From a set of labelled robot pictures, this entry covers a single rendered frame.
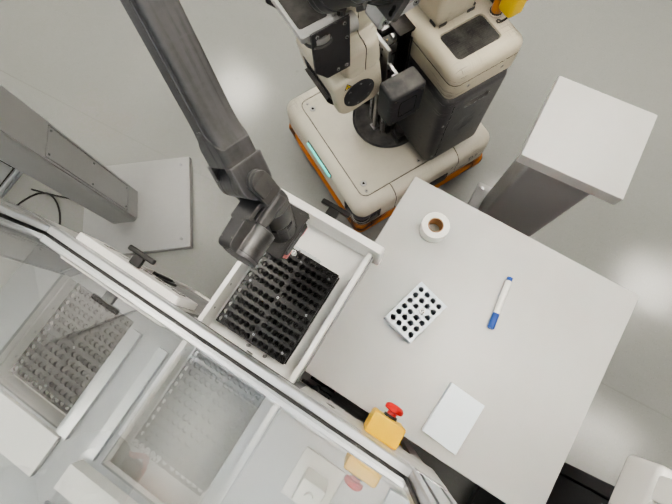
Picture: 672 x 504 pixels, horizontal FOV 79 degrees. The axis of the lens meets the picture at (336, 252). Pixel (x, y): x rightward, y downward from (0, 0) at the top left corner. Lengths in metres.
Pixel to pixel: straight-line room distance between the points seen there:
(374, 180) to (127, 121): 1.33
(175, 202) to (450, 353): 1.45
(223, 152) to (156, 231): 1.47
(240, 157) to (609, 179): 0.99
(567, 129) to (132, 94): 2.00
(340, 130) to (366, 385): 1.09
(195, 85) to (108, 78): 2.03
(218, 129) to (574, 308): 0.91
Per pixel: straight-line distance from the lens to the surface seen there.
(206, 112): 0.59
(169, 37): 0.58
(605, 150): 1.34
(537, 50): 2.52
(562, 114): 1.34
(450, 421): 1.03
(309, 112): 1.81
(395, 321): 0.99
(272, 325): 0.90
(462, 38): 1.34
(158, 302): 0.88
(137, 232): 2.07
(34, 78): 2.82
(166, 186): 2.10
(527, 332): 1.10
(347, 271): 0.96
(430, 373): 1.03
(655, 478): 1.07
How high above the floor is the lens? 1.78
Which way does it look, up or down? 75 degrees down
